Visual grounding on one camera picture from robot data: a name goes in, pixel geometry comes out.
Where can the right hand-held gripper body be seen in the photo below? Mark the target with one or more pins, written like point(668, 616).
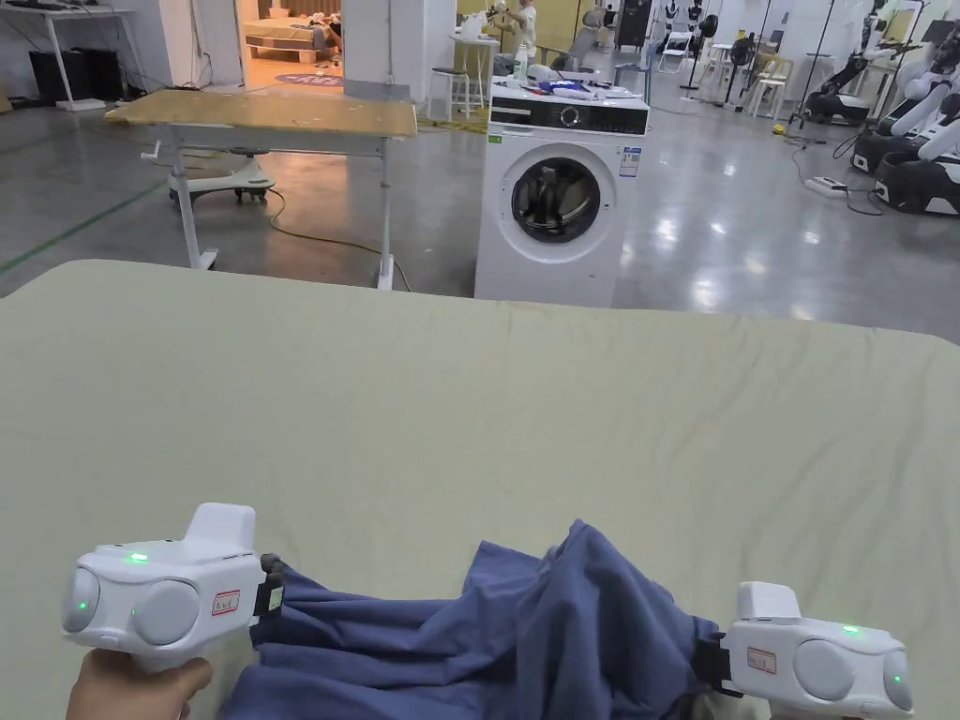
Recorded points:
point(810, 660)

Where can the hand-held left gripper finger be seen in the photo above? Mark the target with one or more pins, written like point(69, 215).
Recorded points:
point(271, 565)

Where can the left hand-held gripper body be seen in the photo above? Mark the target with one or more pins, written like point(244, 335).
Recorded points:
point(169, 592)

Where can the dark blue shirt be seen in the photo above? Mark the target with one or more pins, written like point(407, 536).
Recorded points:
point(465, 645)

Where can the person's left hand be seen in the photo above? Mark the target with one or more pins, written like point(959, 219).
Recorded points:
point(135, 686)

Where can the bed with pale green sheet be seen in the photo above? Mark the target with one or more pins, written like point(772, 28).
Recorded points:
point(450, 420)

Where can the white wheeled ride-on toy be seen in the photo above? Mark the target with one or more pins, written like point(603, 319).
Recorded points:
point(225, 180)

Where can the white washing machine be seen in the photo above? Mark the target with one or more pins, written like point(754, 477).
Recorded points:
point(559, 240)

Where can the white power strip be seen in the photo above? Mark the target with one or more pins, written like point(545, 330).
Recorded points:
point(829, 184)

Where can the white and black robot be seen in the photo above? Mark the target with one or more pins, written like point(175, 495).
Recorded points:
point(919, 161)
point(911, 97)

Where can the wooden bed with bedding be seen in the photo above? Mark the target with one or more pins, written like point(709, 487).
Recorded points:
point(289, 34)

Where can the white desk with black boxes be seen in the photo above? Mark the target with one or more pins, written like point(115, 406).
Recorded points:
point(67, 45)

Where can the black humanoid robot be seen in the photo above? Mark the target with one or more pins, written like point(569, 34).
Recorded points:
point(851, 75)

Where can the black standing fan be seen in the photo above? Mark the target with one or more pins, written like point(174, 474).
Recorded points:
point(742, 64)

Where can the black cabinet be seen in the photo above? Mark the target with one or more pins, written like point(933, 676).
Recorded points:
point(634, 26)

